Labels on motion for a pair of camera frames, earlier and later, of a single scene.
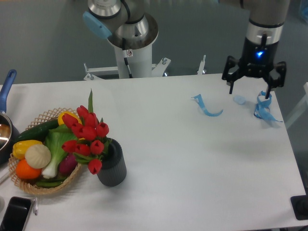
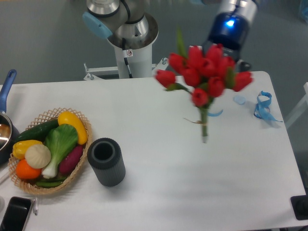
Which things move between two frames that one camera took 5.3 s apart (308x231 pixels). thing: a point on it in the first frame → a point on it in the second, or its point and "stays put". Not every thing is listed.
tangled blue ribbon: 262,109 stays put
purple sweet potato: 68,164 stays put
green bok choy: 54,139 stays put
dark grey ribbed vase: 113,172 stays put
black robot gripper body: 258,60 → 230,30
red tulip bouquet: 92,142 → 205,72
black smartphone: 16,214 stays put
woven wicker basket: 44,119 → 47,190
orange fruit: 25,171 stays put
